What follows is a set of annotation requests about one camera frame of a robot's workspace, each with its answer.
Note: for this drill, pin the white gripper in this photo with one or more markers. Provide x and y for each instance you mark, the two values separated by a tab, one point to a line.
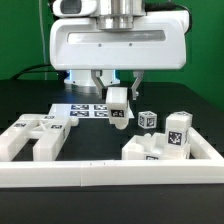
116	35

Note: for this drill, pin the white chair seat part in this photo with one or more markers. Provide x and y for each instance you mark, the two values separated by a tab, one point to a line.
154	147

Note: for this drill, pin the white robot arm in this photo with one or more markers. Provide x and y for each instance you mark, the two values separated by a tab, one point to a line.
100	35

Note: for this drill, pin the white chair back part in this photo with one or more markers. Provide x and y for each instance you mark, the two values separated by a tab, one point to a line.
49	131

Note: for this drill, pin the white base tag sheet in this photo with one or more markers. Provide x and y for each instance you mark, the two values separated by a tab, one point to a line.
84	111

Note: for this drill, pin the white tagged nut cube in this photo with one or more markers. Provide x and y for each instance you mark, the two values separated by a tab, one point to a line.
189	116
147	119

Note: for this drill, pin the white U-shaped obstacle fence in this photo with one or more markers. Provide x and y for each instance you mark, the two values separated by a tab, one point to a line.
110	172

